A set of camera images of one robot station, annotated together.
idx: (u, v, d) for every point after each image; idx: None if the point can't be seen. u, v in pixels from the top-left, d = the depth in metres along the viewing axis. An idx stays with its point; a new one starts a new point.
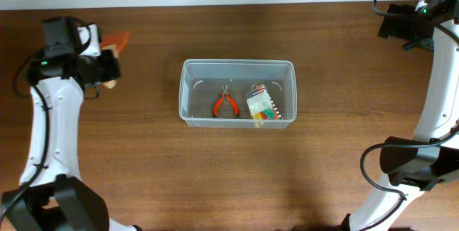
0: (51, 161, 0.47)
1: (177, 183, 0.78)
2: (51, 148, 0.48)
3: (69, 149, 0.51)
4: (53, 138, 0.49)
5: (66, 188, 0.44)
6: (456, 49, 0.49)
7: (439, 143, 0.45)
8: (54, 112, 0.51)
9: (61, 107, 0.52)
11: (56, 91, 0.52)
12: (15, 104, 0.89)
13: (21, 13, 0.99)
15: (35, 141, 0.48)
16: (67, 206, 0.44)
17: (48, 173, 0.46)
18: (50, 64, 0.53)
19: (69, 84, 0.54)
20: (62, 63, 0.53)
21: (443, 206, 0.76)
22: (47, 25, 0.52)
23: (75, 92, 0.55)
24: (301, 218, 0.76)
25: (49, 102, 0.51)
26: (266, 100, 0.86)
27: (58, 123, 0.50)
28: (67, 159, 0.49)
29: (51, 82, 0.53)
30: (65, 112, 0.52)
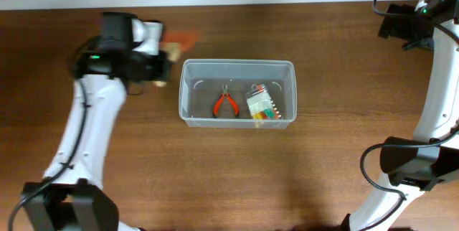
0: (77, 161, 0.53)
1: (177, 183, 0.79)
2: (81, 150, 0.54)
3: (97, 150, 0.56)
4: (84, 139, 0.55)
5: (86, 196, 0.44)
6: (456, 49, 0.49)
7: (439, 143, 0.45)
8: (90, 112, 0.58)
9: (98, 107, 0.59)
11: (100, 90, 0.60)
12: (16, 103, 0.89)
13: (22, 14, 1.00)
15: (69, 137, 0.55)
16: (83, 212, 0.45)
17: (72, 173, 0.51)
18: (101, 57, 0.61)
19: (112, 84, 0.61)
20: (111, 60, 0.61)
21: (443, 206, 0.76)
22: (105, 19, 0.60)
23: (117, 94, 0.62)
24: (301, 218, 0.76)
25: (90, 100, 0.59)
26: (266, 100, 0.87)
27: (92, 123, 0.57)
28: (92, 161, 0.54)
29: (95, 78, 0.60)
30: (101, 112, 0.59)
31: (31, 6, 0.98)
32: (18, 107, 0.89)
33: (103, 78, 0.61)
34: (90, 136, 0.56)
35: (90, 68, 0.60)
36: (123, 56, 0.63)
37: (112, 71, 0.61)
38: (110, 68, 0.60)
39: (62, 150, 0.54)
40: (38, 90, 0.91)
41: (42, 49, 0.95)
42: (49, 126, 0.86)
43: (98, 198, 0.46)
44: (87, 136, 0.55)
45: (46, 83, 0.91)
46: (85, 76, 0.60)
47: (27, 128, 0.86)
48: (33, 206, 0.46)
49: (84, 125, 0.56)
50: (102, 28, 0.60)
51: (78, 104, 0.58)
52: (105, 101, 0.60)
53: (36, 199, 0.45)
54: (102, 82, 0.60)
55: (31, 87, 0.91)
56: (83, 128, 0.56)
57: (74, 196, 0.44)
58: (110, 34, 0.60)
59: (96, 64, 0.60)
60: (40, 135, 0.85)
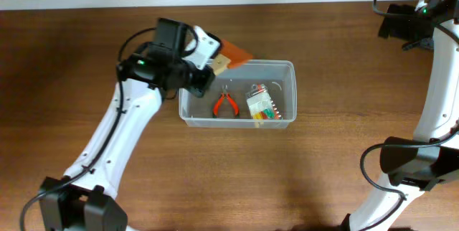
0: (99, 168, 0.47)
1: (178, 183, 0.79)
2: (104, 156, 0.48)
3: (120, 161, 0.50)
4: (112, 143, 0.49)
5: (99, 205, 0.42)
6: (456, 49, 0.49)
7: (439, 143, 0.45)
8: (124, 120, 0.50)
9: (133, 116, 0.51)
11: (138, 97, 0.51)
12: (13, 102, 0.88)
13: (21, 13, 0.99)
15: (98, 140, 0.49)
16: (92, 221, 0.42)
17: (91, 178, 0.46)
18: (146, 65, 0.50)
19: (150, 94, 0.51)
20: (158, 69, 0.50)
21: (443, 206, 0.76)
22: (161, 25, 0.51)
23: (153, 105, 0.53)
24: (301, 218, 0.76)
25: (125, 105, 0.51)
26: (266, 100, 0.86)
27: (125, 132, 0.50)
28: (113, 171, 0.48)
29: (137, 85, 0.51)
30: (135, 122, 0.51)
31: (30, 6, 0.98)
32: (17, 107, 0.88)
33: (144, 87, 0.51)
34: (118, 145, 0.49)
35: (135, 74, 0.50)
36: (170, 64, 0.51)
37: (155, 82, 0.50)
38: (155, 77, 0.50)
39: (87, 151, 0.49)
40: (38, 90, 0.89)
41: (41, 48, 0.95)
42: (49, 126, 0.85)
43: (112, 209, 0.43)
44: (115, 143, 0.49)
45: (46, 83, 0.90)
46: (128, 79, 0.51)
47: (27, 128, 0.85)
48: (46, 203, 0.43)
49: (115, 130, 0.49)
50: (155, 31, 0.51)
51: (115, 107, 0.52)
52: (140, 110, 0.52)
53: (51, 196, 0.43)
54: (143, 90, 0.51)
55: (31, 87, 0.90)
56: (113, 133, 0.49)
57: (87, 202, 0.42)
58: (162, 38, 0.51)
59: (141, 69, 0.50)
60: (40, 135, 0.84)
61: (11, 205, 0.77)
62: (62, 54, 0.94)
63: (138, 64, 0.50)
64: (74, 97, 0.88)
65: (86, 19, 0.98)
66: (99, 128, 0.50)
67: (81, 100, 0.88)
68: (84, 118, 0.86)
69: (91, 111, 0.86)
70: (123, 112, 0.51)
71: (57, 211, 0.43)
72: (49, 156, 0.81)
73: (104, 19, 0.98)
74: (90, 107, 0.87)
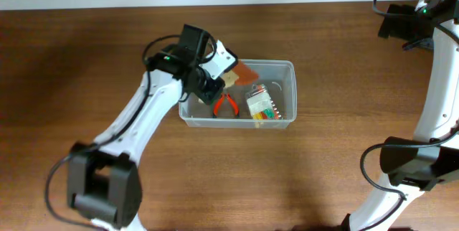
0: (126, 140, 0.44)
1: (178, 182, 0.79)
2: (130, 128, 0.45)
3: (145, 138, 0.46)
4: (140, 120, 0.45)
5: (125, 168, 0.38)
6: (456, 49, 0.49)
7: (439, 143, 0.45)
8: (151, 102, 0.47)
9: (160, 100, 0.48)
11: (163, 83, 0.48)
12: (13, 102, 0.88)
13: (21, 13, 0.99)
15: (124, 116, 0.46)
16: (116, 187, 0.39)
17: (117, 147, 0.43)
18: (171, 60, 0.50)
19: (175, 84, 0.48)
20: (182, 66, 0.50)
21: (443, 206, 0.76)
22: (186, 29, 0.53)
23: (175, 96, 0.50)
24: (301, 218, 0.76)
25: (152, 90, 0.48)
26: (266, 100, 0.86)
27: (151, 111, 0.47)
28: (138, 146, 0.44)
29: (160, 75, 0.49)
30: (161, 105, 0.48)
31: (30, 6, 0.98)
32: (18, 107, 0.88)
33: (168, 77, 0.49)
34: (144, 124, 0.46)
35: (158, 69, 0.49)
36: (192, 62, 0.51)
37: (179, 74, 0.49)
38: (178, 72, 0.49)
39: (115, 123, 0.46)
40: (39, 90, 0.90)
41: (41, 48, 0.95)
42: (50, 126, 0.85)
43: (135, 176, 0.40)
44: (141, 120, 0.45)
45: (47, 84, 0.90)
46: (153, 71, 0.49)
47: (27, 128, 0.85)
48: (71, 166, 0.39)
49: (141, 110, 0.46)
50: (181, 34, 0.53)
51: (142, 90, 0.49)
52: (166, 96, 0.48)
53: (78, 158, 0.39)
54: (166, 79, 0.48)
55: (31, 87, 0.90)
56: (140, 111, 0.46)
57: (113, 166, 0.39)
58: (186, 41, 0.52)
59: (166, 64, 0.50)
60: (41, 135, 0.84)
61: (11, 204, 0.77)
62: (62, 54, 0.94)
63: (164, 59, 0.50)
64: (74, 97, 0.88)
65: (86, 19, 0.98)
66: (125, 107, 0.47)
67: (82, 100, 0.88)
68: (84, 118, 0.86)
69: (91, 111, 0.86)
70: (150, 95, 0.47)
71: (82, 176, 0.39)
72: (49, 156, 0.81)
73: (104, 19, 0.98)
74: (90, 107, 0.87)
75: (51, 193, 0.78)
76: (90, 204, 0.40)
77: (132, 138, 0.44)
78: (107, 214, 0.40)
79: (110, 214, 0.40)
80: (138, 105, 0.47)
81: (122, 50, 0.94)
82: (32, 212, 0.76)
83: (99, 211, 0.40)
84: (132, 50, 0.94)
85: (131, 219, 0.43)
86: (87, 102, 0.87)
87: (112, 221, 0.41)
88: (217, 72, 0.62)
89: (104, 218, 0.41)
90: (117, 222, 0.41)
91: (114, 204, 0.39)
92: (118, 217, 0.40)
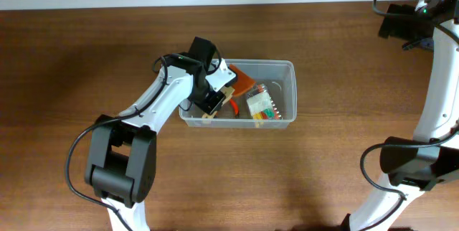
0: (147, 115, 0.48)
1: (178, 182, 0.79)
2: (150, 107, 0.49)
3: (162, 120, 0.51)
4: (159, 102, 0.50)
5: (145, 139, 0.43)
6: (456, 49, 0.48)
7: (439, 143, 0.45)
8: (168, 88, 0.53)
9: (176, 87, 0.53)
11: (178, 76, 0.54)
12: (13, 102, 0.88)
13: (21, 13, 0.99)
15: (144, 97, 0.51)
16: (135, 157, 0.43)
17: (140, 120, 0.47)
18: (184, 61, 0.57)
19: (187, 77, 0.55)
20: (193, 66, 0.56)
21: (443, 206, 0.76)
22: (199, 39, 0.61)
23: (186, 90, 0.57)
24: (301, 218, 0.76)
25: (168, 79, 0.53)
26: (266, 100, 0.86)
27: (168, 95, 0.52)
28: (157, 124, 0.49)
29: (175, 70, 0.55)
30: (176, 95, 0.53)
31: (30, 6, 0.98)
32: (18, 107, 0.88)
33: (182, 72, 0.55)
34: (162, 106, 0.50)
35: (172, 65, 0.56)
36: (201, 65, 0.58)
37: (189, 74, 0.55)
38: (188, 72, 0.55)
39: (135, 103, 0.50)
40: (39, 90, 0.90)
41: (41, 48, 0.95)
42: (51, 126, 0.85)
43: (152, 151, 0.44)
44: (160, 102, 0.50)
45: (48, 83, 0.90)
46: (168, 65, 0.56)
47: (28, 128, 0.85)
48: (96, 136, 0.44)
49: (160, 94, 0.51)
50: (193, 42, 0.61)
51: (159, 78, 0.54)
52: (180, 86, 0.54)
53: (103, 128, 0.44)
54: (181, 73, 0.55)
55: (31, 87, 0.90)
56: (159, 95, 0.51)
57: (135, 135, 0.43)
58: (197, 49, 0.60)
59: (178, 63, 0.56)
60: (41, 135, 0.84)
61: (13, 204, 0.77)
62: (62, 54, 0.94)
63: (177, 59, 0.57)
64: (74, 97, 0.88)
65: (86, 19, 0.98)
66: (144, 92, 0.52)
67: (82, 100, 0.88)
68: (84, 118, 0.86)
69: (91, 111, 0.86)
70: (167, 83, 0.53)
71: (105, 146, 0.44)
72: (49, 156, 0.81)
73: (103, 19, 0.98)
74: (90, 107, 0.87)
75: (51, 192, 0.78)
76: (109, 176, 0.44)
77: (152, 115, 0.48)
78: (122, 187, 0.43)
79: (126, 186, 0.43)
80: (156, 90, 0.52)
81: (122, 49, 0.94)
82: (33, 211, 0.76)
83: (115, 184, 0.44)
84: (132, 50, 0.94)
85: (142, 199, 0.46)
86: (87, 102, 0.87)
87: (126, 194, 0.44)
88: (219, 85, 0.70)
89: (118, 191, 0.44)
90: (130, 196, 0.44)
91: (130, 175, 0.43)
92: (133, 190, 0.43)
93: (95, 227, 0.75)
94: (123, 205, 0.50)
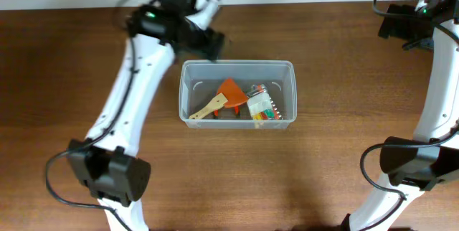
0: (117, 128, 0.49)
1: (178, 183, 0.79)
2: (122, 118, 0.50)
3: (138, 119, 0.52)
4: (129, 104, 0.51)
5: (122, 164, 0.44)
6: (456, 49, 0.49)
7: (439, 143, 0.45)
8: (138, 79, 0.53)
9: (146, 74, 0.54)
11: (148, 55, 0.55)
12: (13, 102, 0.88)
13: (19, 13, 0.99)
15: (113, 102, 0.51)
16: (117, 178, 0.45)
17: (112, 138, 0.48)
18: (155, 19, 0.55)
19: (159, 50, 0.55)
20: (169, 21, 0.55)
21: (443, 206, 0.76)
22: None
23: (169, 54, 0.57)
24: (301, 218, 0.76)
25: (137, 65, 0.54)
26: (266, 101, 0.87)
27: (138, 90, 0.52)
28: (132, 133, 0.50)
29: (146, 38, 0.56)
30: (148, 79, 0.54)
31: (30, 6, 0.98)
32: (18, 107, 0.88)
33: (154, 41, 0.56)
34: (134, 104, 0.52)
35: (145, 24, 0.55)
36: (181, 16, 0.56)
37: (165, 35, 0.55)
38: (166, 29, 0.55)
39: (105, 113, 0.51)
40: (37, 90, 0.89)
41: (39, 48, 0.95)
42: (50, 127, 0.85)
43: (133, 167, 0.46)
44: (130, 100, 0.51)
45: (46, 83, 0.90)
46: (137, 33, 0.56)
47: (27, 129, 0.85)
48: (74, 163, 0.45)
49: (130, 90, 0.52)
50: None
51: (126, 67, 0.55)
52: (150, 68, 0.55)
53: (77, 156, 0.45)
54: (153, 44, 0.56)
55: (31, 88, 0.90)
56: (128, 95, 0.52)
57: (112, 161, 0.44)
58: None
59: (151, 20, 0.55)
60: (41, 135, 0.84)
61: (13, 204, 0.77)
62: (61, 54, 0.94)
63: (147, 16, 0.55)
64: (74, 97, 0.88)
65: (85, 19, 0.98)
66: (112, 90, 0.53)
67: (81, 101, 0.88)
68: (84, 117, 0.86)
69: (92, 111, 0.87)
70: (136, 72, 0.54)
71: (86, 171, 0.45)
72: (49, 156, 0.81)
73: (103, 19, 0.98)
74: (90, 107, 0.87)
75: (51, 193, 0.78)
76: (101, 188, 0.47)
77: (123, 127, 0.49)
78: (118, 193, 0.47)
79: (122, 194, 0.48)
80: (125, 85, 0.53)
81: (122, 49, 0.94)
82: (33, 211, 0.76)
83: (110, 191, 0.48)
84: None
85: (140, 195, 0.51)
86: (87, 102, 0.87)
87: (124, 198, 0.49)
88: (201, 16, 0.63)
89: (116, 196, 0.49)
90: (128, 199, 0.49)
91: (120, 189, 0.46)
92: (129, 196, 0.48)
93: (95, 227, 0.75)
94: (121, 205, 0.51)
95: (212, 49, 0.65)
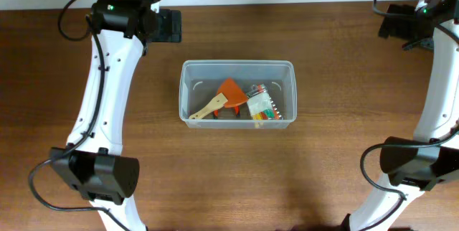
0: (97, 130, 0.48)
1: (178, 183, 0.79)
2: (100, 118, 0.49)
3: (117, 118, 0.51)
4: (105, 104, 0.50)
5: (108, 164, 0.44)
6: (456, 49, 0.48)
7: (439, 143, 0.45)
8: (109, 77, 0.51)
9: (117, 70, 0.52)
11: (116, 50, 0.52)
12: (13, 102, 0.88)
13: (19, 13, 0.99)
15: (87, 103, 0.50)
16: (105, 178, 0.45)
17: (94, 140, 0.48)
18: (117, 11, 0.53)
19: (127, 44, 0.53)
20: (133, 10, 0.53)
21: (443, 206, 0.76)
22: None
23: (138, 46, 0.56)
24: (301, 218, 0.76)
25: (106, 62, 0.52)
26: (266, 101, 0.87)
27: (110, 89, 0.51)
28: (112, 132, 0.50)
29: (110, 32, 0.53)
30: (120, 76, 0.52)
31: (31, 6, 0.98)
32: (18, 107, 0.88)
33: (120, 36, 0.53)
34: (110, 104, 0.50)
35: (108, 17, 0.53)
36: (143, 4, 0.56)
37: (129, 28, 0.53)
38: (130, 19, 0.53)
39: (82, 116, 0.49)
40: (38, 91, 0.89)
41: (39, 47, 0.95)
42: (50, 127, 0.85)
43: (120, 166, 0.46)
44: (105, 100, 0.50)
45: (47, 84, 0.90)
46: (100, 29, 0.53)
47: (26, 130, 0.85)
48: (58, 169, 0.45)
49: (103, 90, 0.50)
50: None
51: (94, 65, 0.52)
52: (121, 64, 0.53)
53: (62, 161, 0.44)
54: (120, 39, 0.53)
55: (29, 88, 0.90)
56: (102, 95, 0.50)
57: (97, 163, 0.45)
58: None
59: (112, 11, 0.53)
60: (41, 135, 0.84)
61: (13, 204, 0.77)
62: (62, 54, 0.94)
63: (107, 9, 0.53)
64: (72, 97, 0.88)
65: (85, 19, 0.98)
66: (84, 92, 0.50)
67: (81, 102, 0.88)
68: None
69: None
70: (107, 70, 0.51)
71: (72, 175, 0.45)
72: None
73: None
74: None
75: (51, 193, 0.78)
76: (92, 189, 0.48)
77: (102, 128, 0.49)
78: (110, 191, 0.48)
79: (114, 191, 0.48)
80: (97, 85, 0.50)
81: None
82: (34, 211, 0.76)
83: (102, 191, 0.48)
84: None
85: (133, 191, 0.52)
86: None
87: (116, 196, 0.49)
88: (156, 3, 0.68)
89: (109, 194, 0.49)
90: (120, 196, 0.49)
91: (111, 188, 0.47)
92: (121, 194, 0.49)
93: (95, 227, 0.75)
94: (113, 204, 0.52)
95: (171, 29, 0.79)
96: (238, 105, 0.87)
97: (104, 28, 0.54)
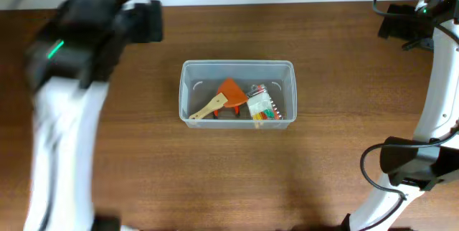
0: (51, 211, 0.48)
1: (177, 183, 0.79)
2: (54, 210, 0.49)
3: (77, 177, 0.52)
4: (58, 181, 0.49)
5: None
6: (456, 49, 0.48)
7: (439, 143, 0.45)
8: (58, 149, 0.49)
9: (68, 137, 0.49)
11: (59, 110, 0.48)
12: (10, 100, 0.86)
13: None
15: (41, 187, 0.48)
16: None
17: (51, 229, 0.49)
18: (63, 51, 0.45)
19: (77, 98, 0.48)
20: (82, 49, 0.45)
21: (443, 206, 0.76)
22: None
23: (93, 96, 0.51)
24: (301, 218, 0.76)
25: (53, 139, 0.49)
26: (266, 100, 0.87)
27: (63, 159, 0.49)
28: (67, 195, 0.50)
29: (55, 87, 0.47)
30: (74, 139, 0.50)
31: None
32: (16, 105, 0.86)
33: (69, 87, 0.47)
34: (67, 184, 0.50)
35: (51, 61, 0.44)
36: (105, 31, 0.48)
37: (84, 69, 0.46)
38: (82, 63, 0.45)
39: (36, 196, 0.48)
40: None
41: None
42: None
43: None
44: (58, 188, 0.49)
45: None
46: (46, 81, 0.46)
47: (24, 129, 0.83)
48: None
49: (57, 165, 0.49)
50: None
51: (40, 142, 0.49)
52: (74, 125, 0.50)
53: None
54: (67, 96, 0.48)
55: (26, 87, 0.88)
56: (54, 176, 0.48)
57: None
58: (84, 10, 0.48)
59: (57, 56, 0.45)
60: None
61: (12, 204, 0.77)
62: None
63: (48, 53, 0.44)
64: None
65: None
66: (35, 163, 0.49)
67: None
68: None
69: None
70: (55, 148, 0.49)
71: None
72: None
73: None
74: None
75: None
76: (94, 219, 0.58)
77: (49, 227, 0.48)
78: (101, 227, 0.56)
79: None
80: (49, 158, 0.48)
81: None
82: None
83: None
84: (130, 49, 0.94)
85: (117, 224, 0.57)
86: None
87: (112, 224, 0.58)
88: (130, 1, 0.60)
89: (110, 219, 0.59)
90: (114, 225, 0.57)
91: None
92: None
93: None
94: None
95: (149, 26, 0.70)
96: (238, 105, 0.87)
97: (52, 76, 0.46)
